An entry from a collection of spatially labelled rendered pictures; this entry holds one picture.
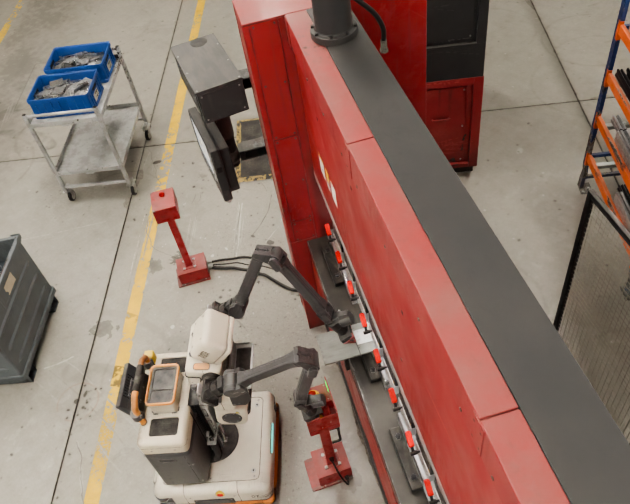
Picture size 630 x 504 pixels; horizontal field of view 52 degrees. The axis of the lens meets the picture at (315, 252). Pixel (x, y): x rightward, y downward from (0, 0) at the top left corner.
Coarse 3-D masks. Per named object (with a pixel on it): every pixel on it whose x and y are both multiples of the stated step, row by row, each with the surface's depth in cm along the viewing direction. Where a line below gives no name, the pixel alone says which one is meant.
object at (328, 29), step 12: (312, 0) 252; (324, 0) 248; (336, 0) 248; (348, 0) 252; (360, 0) 234; (324, 12) 251; (336, 12) 251; (348, 12) 255; (372, 12) 238; (312, 24) 267; (324, 24) 255; (336, 24) 255; (348, 24) 258; (312, 36) 262; (324, 36) 259; (336, 36) 258; (348, 36) 258; (384, 36) 247; (384, 48) 250
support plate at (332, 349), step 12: (360, 324) 326; (324, 336) 324; (336, 336) 323; (324, 348) 319; (336, 348) 319; (348, 348) 318; (360, 348) 317; (372, 348) 316; (324, 360) 315; (336, 360) 314
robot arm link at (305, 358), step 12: (300, 348) 271; (276, 360) 274; (288, 360) 270; (300, 360) 267; (312, 360) 272; (228, 372) 285; (240, 372) 282; (252, 372) 278; (264, 372) 275; (276, 372) 275; (228, 384) 281; (240, 384) 280; (228, 396) 284
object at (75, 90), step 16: (48, 80) 528; (64, 80) 524; (80, 80) 523; (96, 80) 519; (32, 96) 512; (48, 96) 511; (64, 96) 507; (80, 96) 499; (96, 96) 518; (48, 112) 511
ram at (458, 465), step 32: (320, 128) 280; (352, 192) 244; (352, 224) 266; (352, 256) 292; (384, 256) 216; (384, 288) 233; (384, 320) 252; (416, 320) 193; (416, 352) 207; (416, 384) 222; (416, 416) 241; (448, 416) 186; (448, 448) 199; (448, 480) 213; (480, 480) 169
